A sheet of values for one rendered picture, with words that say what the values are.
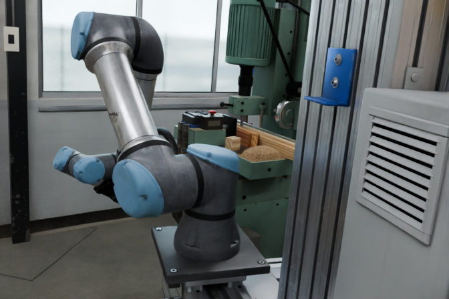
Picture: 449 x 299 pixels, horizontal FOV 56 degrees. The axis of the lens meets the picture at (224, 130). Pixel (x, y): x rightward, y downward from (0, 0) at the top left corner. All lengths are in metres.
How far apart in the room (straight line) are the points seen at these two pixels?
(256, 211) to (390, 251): 1.06
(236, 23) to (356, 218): 1.13
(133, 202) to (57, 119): 1.98
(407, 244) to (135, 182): 0.48
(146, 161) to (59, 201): 2.12
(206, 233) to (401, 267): 0.48
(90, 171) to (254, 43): 0.76
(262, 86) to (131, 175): 1.02
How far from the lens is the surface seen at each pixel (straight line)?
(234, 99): 1.65
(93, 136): 2.84
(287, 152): 1.46
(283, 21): 1.68
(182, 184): 0.83
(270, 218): 1.63
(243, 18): 1.59
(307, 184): 0.80
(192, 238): 0.93
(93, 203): 2.98
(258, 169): 1.39
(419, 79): 0.63
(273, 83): 1.67
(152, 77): 1.16
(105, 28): 1.04
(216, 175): 0.87
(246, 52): 1.59
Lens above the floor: 1.27
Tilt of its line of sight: 12 degrees down
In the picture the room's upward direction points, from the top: 5 degrees clockwise
